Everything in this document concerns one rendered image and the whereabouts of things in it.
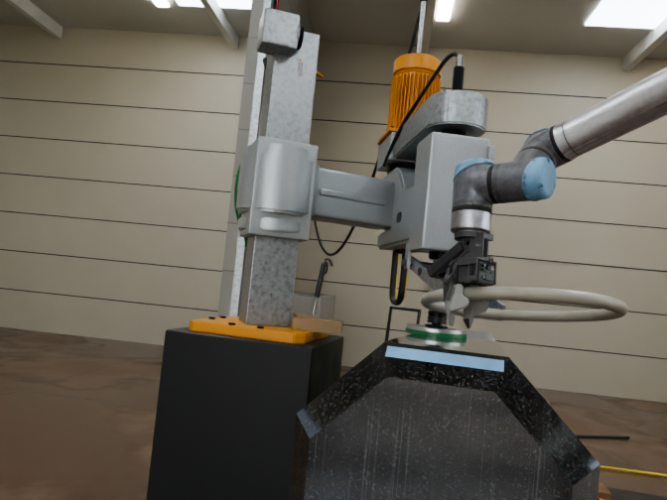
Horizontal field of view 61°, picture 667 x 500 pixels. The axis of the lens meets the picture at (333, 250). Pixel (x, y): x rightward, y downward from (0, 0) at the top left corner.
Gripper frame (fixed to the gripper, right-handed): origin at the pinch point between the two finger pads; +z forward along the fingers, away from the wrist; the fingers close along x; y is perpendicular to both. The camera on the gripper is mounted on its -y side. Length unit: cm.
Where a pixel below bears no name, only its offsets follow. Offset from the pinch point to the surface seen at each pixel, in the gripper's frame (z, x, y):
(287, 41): -113, 7, -103
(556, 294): -7.0, 7.8, 19.2
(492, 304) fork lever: -9.3, 41.4, -21.2
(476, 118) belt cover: -76, 49, -37
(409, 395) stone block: 18.8, 10.8, -23.6
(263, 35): -113, -2, -106
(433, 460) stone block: 34.6, 16.4, -18.9
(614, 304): -6.7, 22.3, 24.5
